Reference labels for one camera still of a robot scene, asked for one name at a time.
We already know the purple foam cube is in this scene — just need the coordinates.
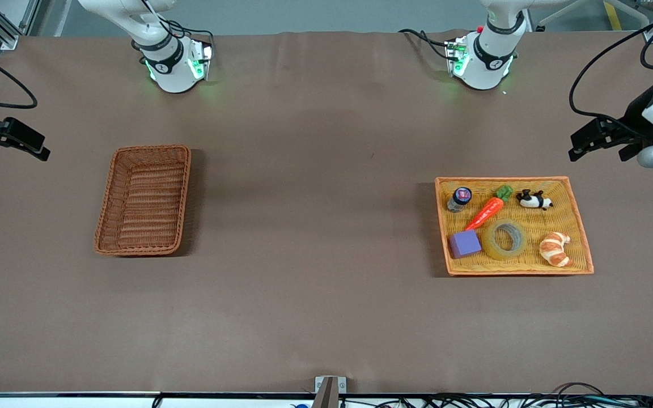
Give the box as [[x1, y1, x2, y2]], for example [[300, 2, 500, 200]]
[[448, 229, 483, 260]]

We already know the black base cable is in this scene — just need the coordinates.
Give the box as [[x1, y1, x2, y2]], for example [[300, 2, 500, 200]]
[[398, 27, 452, 61], [165, 20, 215, 49]]

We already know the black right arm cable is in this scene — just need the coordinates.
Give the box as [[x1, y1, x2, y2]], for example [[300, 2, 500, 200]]
[[0, 42, 39, 109]]

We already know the orange toy carrot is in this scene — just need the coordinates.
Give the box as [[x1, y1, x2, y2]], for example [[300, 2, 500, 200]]
[[464, 185, 514, 232]]

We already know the small bottle blue cap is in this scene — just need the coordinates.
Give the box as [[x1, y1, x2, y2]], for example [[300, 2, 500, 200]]
[[447, 187, 473, 214]]

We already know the black right base cable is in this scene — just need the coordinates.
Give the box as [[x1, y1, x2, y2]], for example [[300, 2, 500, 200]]
[[165, 20, 215, 49]]

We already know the toy croissant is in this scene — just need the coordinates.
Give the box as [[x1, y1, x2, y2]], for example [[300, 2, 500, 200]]
[[539, 231, 574, 268]]

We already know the black cable bundle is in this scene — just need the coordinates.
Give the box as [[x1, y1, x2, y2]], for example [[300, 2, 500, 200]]
[[338, 382, 653, 408]]

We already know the yellowish clear tape roll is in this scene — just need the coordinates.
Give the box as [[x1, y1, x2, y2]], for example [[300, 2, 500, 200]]
[[481, 219, 529, 261]]

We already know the brown table cover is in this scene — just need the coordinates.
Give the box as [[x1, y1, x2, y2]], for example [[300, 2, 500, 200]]
[[0, 31, 653, 396]]

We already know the grey metal bracket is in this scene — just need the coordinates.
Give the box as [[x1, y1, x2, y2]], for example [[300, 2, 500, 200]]
[[314, 376, 347, 408]]

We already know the black left base cable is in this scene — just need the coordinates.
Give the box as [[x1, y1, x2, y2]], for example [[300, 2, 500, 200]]
[[398, 27, 452, 61]]

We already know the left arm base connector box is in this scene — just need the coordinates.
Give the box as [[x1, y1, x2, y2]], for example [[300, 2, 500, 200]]
[[446, 35, 470, 78]]

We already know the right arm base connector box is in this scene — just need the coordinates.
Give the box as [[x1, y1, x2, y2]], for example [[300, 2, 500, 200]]
[[189, 41, 214, 81]]

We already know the brown wicker basket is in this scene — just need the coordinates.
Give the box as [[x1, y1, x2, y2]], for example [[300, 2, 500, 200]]
[[94, 144, 192, 257]]

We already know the black white panda toy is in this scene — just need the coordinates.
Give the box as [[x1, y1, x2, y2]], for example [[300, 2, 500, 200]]
[[516, 189, 554, 211]]

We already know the orange flat wicker basket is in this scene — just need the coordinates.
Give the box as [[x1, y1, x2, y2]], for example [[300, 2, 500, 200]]
[[434, 176, 595, 277]]

